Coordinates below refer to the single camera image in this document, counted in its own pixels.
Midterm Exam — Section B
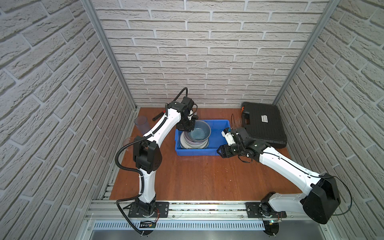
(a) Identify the red black hand tool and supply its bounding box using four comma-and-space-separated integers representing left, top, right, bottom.
152, 111, 165, 122

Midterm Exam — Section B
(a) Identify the small grey black device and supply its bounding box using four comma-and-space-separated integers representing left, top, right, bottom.
192, 113, 199, 120

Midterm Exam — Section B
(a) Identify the clear glass cup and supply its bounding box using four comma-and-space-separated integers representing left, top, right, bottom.
123, 137, 135, 147

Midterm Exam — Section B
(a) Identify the light green ceramic bowl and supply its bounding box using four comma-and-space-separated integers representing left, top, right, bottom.
180, 133, 209, 149

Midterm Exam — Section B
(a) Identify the dark blue ceramic bowl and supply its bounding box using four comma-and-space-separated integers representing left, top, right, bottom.
187, 120, 212, 142

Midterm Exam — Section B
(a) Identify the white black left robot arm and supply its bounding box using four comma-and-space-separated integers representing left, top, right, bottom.
133, 97, 196, 204

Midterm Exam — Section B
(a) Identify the left robot arm base plate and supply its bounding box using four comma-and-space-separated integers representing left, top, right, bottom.
129, 201, 170, 218

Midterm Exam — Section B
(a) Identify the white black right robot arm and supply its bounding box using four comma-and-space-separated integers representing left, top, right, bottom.
217, 141, 341, 225

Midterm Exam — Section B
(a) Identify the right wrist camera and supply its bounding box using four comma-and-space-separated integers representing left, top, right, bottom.
222, 128, 254, 146

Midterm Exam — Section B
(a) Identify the right robot arm base plate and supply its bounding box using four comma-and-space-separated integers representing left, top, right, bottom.
245, 202, 287, 219

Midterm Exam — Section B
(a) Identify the frosted tall plastic tumbler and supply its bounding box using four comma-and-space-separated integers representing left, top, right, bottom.
135, 116, 151, 136

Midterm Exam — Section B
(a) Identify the aluminium mounting rail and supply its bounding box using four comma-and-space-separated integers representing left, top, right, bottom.
85, 200, 328, 223

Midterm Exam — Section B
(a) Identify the lilac ceramic bowl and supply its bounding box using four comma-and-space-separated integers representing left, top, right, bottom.
183, 132, 209, 149

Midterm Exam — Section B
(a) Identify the blue plastic bin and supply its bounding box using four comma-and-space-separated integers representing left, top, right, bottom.
175, 120, 230, 156

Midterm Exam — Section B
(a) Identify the black corrugated cable conduit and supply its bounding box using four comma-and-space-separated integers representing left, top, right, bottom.
114, 86, 189, 236

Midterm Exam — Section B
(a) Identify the black plastic tool case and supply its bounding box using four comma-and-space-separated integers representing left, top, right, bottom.
242, 102, 288, 149

